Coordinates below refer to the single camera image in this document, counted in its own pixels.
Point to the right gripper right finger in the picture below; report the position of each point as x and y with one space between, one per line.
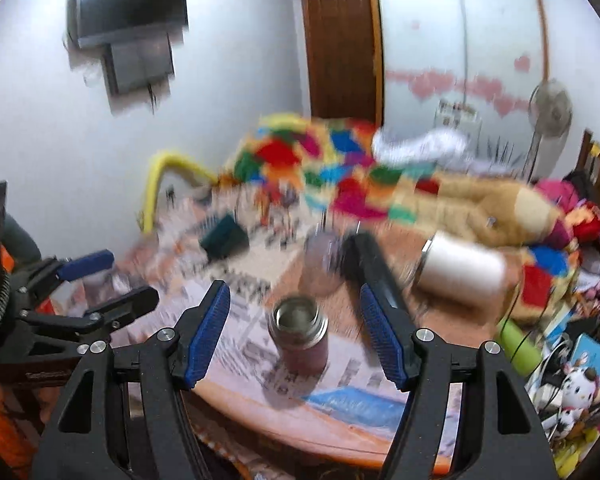
499 435

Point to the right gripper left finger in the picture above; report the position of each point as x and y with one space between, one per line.
88 434

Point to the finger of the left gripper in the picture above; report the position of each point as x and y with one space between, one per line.
110 316
49 273

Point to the red thermos bottle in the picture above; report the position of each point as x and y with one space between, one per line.
299 329

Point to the dark green cup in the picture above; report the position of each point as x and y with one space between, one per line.
227 238

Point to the clear plastic cup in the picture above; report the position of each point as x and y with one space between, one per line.
321 264

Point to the green bottle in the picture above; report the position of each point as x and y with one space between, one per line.
518 346

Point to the white thermos bottle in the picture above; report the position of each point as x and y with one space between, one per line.
464 272

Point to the black thermos bottle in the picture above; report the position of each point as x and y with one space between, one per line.
364 265

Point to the newspaper print tablecloth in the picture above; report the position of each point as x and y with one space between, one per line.
348 413

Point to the dalmatian plush toy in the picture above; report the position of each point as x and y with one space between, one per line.
577 394

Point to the yellow plush toy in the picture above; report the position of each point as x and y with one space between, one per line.
570 452

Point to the red plush toy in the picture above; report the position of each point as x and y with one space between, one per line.
584 221

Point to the white grey crumpled cloth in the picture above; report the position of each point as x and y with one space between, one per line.
437 145

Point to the colourful patchwork blanket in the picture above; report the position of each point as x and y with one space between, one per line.
330 161

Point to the white small cabinet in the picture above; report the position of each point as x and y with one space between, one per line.
458 116

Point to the standing electric fan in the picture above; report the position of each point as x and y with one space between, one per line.
550 116

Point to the sliding door wardrobe with hearts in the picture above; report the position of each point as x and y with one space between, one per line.
488 54

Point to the brown wooden door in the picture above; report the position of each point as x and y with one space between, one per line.
340 49

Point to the small wall mounted monitor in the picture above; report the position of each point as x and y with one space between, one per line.
138 64

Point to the wall mounted black television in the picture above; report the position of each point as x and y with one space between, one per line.
95 23

